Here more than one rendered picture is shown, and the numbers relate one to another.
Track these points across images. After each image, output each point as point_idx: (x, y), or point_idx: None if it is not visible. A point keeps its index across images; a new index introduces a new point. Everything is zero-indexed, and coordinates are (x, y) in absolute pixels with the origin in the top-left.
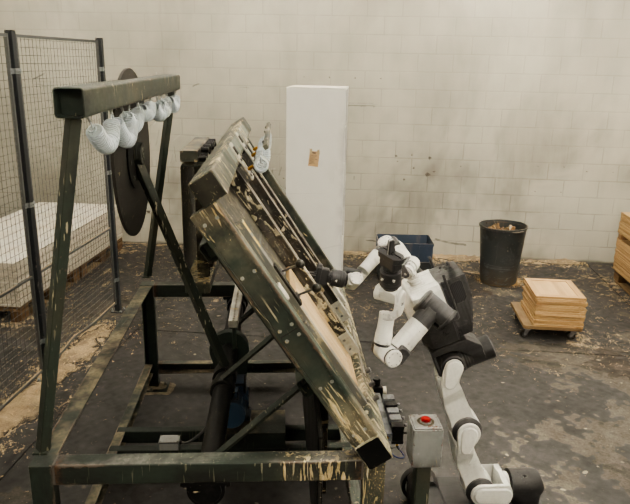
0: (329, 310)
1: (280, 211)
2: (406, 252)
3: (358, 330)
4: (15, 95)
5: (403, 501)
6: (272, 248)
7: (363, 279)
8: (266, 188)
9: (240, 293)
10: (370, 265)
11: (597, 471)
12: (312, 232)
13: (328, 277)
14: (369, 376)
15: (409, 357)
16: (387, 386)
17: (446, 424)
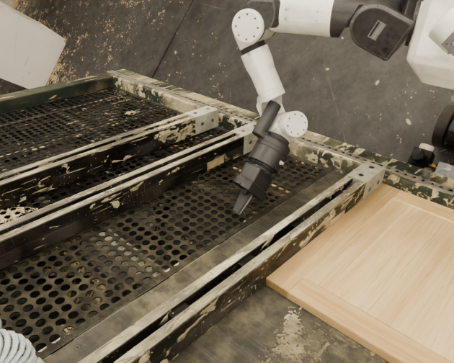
0: (339, 206)
1: (76, 198)
2: (314, 1)
3: (141, 54)
4: None
5: (445, 149)
6: (228, 314)
7: (280, 101)
8: None
9: (156, 265)
10: (276, 81)
11: None
12: None
13: (268, 173)
14: (419, 168)
15: (208, 22)
16: (246, 70)
17: (337, 39)
